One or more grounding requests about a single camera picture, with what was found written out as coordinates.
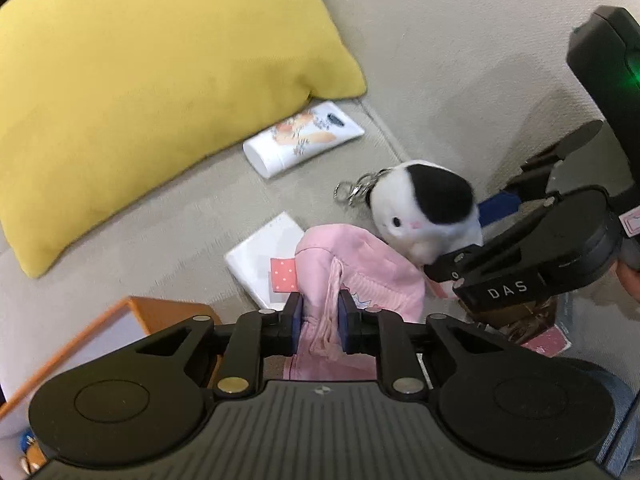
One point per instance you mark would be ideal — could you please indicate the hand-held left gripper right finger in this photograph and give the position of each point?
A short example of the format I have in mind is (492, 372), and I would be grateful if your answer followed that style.
(344, 322)

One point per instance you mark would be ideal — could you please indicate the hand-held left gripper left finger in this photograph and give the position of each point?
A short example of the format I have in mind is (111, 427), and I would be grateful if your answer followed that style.
(296, 321)

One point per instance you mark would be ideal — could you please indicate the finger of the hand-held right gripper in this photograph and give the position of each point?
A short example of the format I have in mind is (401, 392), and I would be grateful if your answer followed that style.
(497, 207)
(500, 255)

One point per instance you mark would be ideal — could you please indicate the pink fabric pouch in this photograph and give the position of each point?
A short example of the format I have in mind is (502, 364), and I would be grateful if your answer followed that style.
(370, 270)

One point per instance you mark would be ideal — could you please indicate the long white box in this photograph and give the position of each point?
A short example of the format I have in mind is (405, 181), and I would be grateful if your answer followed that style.
(260, 255)

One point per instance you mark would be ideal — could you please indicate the orange storage box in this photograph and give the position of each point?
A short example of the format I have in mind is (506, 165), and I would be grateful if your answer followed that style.
(165, 310)

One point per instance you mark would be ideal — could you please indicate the person's right hand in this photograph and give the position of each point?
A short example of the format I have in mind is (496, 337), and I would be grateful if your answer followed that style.
(631, 280)

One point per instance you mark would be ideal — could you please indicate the brown and pink printed packet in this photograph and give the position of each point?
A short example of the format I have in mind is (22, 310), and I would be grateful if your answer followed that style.
(542, 340)

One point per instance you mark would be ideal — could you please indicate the person's denim leg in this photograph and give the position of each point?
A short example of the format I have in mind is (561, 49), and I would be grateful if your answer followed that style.
(617, 395)

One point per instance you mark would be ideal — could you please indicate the white printed cream tube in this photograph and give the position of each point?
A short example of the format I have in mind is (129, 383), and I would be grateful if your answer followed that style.
(300, 137)

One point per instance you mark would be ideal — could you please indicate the yellow pillow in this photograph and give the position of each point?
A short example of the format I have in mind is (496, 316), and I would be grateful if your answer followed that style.
(150, 85)

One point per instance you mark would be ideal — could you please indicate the colourful knitted doll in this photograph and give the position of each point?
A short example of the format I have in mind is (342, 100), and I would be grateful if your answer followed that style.
(30, 452)

